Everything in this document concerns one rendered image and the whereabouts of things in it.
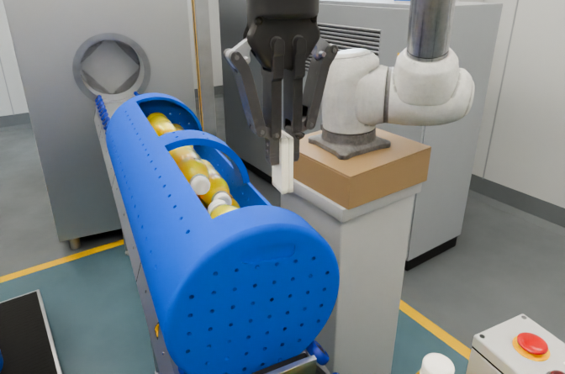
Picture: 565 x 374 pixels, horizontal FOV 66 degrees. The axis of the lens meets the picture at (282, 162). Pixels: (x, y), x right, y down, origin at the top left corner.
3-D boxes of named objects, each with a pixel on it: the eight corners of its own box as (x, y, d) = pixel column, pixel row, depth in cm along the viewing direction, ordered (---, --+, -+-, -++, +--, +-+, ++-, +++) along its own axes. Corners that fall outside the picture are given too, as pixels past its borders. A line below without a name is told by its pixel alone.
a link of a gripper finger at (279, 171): (287, 138, 49) (282, 139, 49) (287, 193, 52) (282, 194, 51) (277, 130, 51) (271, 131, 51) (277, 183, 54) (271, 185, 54)
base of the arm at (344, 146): (345, 126, 144) (345, 109, 141) (393, 146, 126) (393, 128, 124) (298, 137, 135) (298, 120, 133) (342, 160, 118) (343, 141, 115)
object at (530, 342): (527, 334, 59) (530, 327, 59) (552, 352, 56) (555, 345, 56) (509, 343, 58) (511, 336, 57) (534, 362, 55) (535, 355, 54)
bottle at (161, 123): (155, 106, 132) (167, 122, 116) (172, 120, 135) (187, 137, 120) (139, 123, 131) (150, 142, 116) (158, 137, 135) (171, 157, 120)
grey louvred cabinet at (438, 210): (271, 147, 438) (270, -6, 382) (458, 245, 275) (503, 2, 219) (224, 159, 410) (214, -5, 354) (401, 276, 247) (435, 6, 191)
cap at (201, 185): (205, 193, 94) (208, 197, 92) (188, 191, 92) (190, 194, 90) (211, 177, 93) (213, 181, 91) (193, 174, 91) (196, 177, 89)
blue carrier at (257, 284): (195, 176, 149) (200, 93, 140) (326, 361, 76) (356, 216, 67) (105, 180, 136) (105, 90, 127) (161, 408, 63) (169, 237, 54)
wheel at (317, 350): (308, 333, 75) (300, 341, 74) (322, 351, 71) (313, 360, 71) (322, 343, 77) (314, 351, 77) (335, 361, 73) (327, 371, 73)
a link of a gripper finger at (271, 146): (279, 123, 49) (255, 126, 47) (279, 164, 51) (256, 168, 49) (274, 119, 50) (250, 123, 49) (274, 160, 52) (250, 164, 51)
